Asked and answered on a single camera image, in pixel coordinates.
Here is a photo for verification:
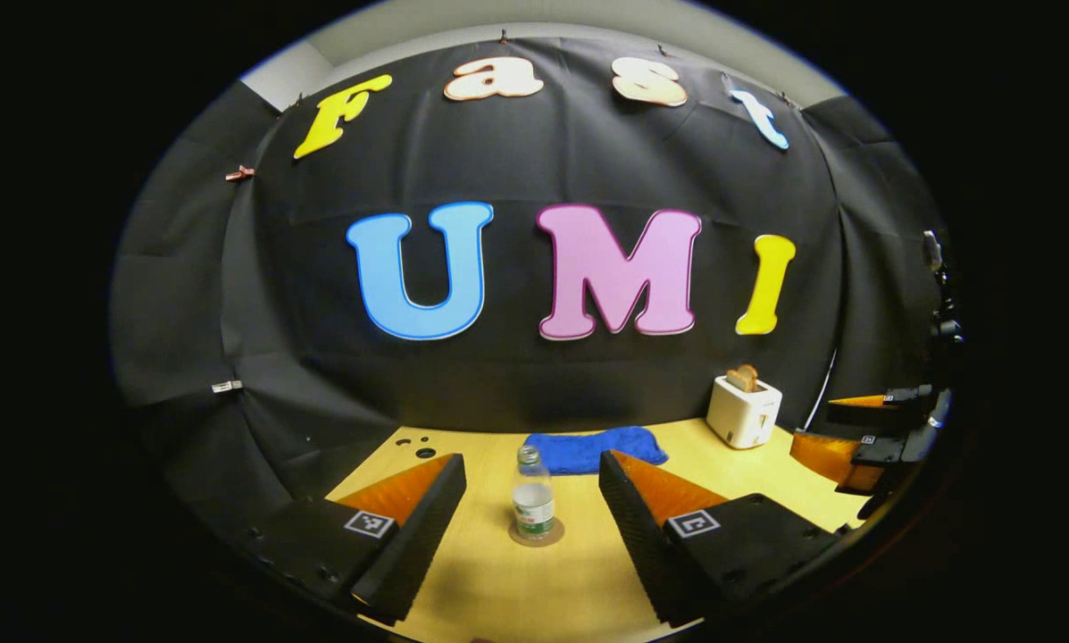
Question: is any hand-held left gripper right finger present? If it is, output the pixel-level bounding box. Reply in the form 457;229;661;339
598;449;843;629

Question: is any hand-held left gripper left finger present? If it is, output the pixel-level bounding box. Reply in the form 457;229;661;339
244;453;468;626

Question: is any round brown coaster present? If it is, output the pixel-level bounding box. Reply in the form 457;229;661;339
508;518;565;547

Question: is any clear plastic water bottle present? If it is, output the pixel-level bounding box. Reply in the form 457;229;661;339
512;445;556;540

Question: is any white toaster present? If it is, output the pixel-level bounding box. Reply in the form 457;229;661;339
706;375;783;450

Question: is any blue cloth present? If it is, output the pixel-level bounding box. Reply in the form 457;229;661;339
523;426;669;476

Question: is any black stand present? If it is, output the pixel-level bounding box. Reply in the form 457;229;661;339
923;230;965;345

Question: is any white cable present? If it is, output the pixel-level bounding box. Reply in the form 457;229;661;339
806;348;839;430

